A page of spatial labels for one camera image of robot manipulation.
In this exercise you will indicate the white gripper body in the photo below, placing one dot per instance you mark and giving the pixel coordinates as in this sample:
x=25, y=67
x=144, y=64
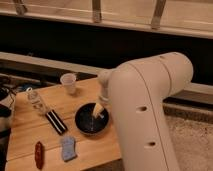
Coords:
x=103, y=96

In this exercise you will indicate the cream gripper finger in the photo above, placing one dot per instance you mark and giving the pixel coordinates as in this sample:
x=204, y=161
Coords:
x=98, y=108

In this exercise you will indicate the dark ceramic bowl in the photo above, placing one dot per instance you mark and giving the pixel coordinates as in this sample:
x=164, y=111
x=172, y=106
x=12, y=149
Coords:
x=87, y=123

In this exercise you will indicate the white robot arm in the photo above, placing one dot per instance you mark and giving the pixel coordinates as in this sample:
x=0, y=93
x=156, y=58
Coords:
x=134, y=92

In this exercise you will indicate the wooden board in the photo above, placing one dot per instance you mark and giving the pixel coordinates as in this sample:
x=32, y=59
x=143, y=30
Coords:
x=28, y=128

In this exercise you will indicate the translucent plastic cup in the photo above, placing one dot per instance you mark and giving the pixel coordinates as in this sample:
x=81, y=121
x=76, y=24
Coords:
x=68, y=80

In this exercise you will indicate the blue folded cloth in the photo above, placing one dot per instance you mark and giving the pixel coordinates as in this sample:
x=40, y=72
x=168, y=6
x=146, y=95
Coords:
x=68, y=148

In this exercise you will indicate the black white striped case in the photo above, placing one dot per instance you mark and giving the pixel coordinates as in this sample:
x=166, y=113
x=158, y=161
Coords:
x=56, y=122

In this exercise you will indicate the clear glass jar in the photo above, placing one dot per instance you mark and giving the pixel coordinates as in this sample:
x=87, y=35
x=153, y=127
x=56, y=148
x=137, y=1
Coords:
x=36, y=101

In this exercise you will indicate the wooden rail bracket middle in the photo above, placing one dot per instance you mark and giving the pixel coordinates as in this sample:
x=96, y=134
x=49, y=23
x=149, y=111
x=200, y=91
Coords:
x=96, y=11

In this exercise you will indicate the wooden rail bracket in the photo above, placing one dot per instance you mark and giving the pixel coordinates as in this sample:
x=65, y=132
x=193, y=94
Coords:
x=158, y=12
x=20, y=7
x=96, y=11

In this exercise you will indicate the wooden rail bracket right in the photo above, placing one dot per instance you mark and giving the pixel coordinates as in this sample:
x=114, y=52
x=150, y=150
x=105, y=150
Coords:
x=158, y=12

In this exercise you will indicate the wooden rail bracket left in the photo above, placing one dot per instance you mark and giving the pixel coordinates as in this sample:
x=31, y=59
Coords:
x=20, y=7

